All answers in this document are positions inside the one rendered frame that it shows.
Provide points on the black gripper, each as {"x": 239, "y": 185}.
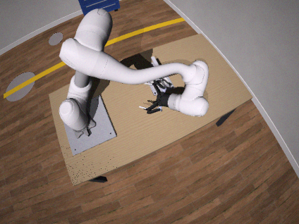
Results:
{"x": 162, "y": 98}

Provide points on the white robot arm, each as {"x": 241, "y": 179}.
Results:
{"x": 85, "y": 54}

